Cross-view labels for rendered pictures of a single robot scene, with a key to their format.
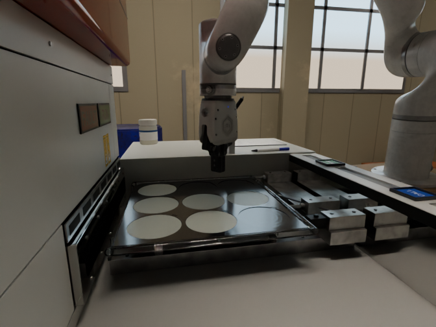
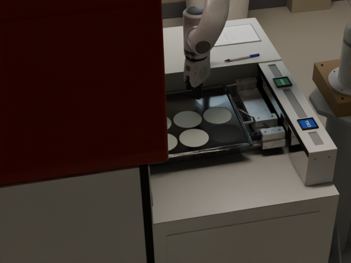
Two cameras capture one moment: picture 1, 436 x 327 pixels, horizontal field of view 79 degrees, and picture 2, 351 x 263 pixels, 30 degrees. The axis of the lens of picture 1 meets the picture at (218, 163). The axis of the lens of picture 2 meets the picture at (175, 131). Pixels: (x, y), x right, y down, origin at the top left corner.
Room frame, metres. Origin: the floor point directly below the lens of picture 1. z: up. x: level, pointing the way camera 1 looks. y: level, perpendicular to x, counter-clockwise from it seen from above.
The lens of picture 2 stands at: (-1.27, 0.03, 2.25)
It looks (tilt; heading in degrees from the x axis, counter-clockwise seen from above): 37 degrees down; 1
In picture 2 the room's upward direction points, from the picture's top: 2 degrees counter-clockwise
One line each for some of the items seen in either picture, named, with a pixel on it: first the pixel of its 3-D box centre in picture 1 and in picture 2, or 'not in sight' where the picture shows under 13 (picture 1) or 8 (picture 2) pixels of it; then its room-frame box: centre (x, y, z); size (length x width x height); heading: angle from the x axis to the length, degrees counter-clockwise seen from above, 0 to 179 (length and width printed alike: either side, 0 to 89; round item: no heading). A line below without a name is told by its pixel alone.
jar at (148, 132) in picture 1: (148, 131); not in sight; (1.05, 0.27, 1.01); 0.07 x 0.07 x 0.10
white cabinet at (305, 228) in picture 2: not in sight; (210, 202); (0.69, -0.05, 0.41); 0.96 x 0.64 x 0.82; 11
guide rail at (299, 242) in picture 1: (241, 250); (211, 152); (0.48, -0.05, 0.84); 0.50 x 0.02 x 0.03; 101
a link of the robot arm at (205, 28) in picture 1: (218, 53); (196, 29); (0.63, 0.00, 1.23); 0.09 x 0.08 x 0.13; 10
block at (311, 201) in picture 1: (320, 204); (265, 120); (0.58, -0.24, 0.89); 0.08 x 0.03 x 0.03; 101
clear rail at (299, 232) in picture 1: (220, 241); (199, 151); (0.41, 0.00, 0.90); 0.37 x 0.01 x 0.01; 101
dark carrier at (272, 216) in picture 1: (203, 202); (187, 119); (0.59, 0.03, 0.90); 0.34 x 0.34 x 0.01; 11
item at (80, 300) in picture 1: (107, 213); not in sight; (0.53, 0.24, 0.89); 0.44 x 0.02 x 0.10; 11
